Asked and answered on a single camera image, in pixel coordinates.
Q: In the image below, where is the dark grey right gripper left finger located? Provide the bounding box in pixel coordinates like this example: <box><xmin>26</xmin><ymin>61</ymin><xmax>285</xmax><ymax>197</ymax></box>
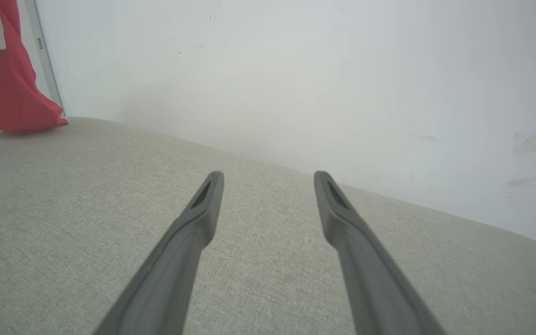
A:
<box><xmin>94</xmin><ymin>171</ymin><xmax>225</xmax><ymax>335</ymax></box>

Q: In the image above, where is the grey metal frame strip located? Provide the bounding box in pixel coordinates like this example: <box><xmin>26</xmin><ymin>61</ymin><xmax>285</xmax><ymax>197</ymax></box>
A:
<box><xmin>24</xmin><ymin>0</ymin><xmax>66</xmax><ymax>117</ymax></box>

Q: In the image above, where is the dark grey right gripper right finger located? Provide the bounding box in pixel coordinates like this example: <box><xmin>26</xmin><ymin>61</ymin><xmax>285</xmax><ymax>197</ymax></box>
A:
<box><xmin>314</xmin><ymin>170</ymin><xmax>445</xmax><ymax>335</ymax></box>

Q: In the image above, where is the red and white jersey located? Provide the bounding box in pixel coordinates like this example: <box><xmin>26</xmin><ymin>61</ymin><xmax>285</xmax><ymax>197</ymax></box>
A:
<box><xmin>0</xmin><ymin>0</ymin><xmax>68</xmax><ymax>134</ymax></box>

